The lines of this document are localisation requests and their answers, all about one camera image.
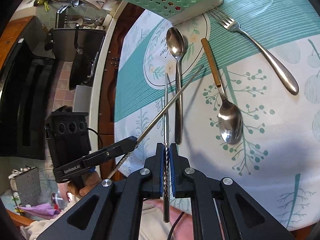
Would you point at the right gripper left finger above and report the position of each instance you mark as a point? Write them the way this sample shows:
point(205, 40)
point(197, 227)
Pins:
point(111, 210)

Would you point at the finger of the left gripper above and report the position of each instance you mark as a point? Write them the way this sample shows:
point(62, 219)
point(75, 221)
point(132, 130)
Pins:
point(105, 154)

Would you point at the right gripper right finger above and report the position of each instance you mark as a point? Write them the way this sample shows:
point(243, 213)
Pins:
point(221, 209)

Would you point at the twisted steel chopstick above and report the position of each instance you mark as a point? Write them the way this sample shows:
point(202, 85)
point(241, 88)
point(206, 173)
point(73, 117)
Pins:
point(166, 214)

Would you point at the dark wooden kitchen cabinets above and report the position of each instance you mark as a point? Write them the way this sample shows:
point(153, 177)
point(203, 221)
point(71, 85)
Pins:
point(107, 94)

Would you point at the left hand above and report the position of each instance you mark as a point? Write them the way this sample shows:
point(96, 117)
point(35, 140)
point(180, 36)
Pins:
point(91, 181)

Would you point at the large silver spoon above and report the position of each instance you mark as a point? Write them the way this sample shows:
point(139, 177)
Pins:
point(176, 47)

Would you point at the floral teal white tablecloth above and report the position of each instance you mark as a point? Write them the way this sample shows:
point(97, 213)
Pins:
point(235, 85)

